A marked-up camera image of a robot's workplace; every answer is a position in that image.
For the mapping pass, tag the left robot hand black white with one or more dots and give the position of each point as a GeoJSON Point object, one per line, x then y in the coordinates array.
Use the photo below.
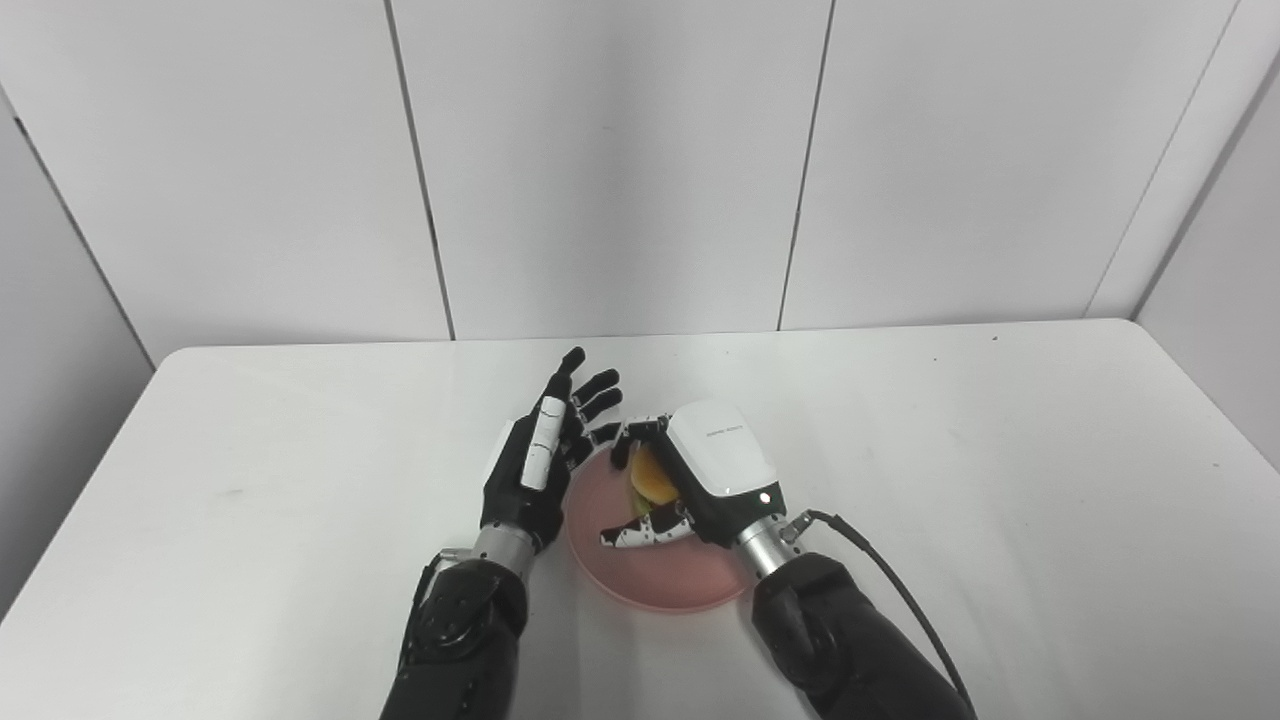
{"type": "Point", "coordinates": [540, 460]}

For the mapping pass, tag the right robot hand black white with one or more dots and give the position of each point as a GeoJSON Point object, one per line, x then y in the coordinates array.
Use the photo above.
{"type": "Point", "coordinates": [700, 470]}

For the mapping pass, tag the toy hamburger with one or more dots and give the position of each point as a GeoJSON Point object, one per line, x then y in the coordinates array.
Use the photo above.
{"type": "Point", "coordinates": [652, 482]}

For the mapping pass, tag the pink round plate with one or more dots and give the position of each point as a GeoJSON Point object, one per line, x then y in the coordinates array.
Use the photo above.
{"type": "Point", "coordinates": [650, 560]}

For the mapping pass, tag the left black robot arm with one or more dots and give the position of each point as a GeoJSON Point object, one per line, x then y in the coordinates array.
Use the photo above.
{"type": "Point", "coordinates": [465, 630]}

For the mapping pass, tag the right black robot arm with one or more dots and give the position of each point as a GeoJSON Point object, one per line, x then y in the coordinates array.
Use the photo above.
{"type": "Point", "coordinates": [840, 630]}

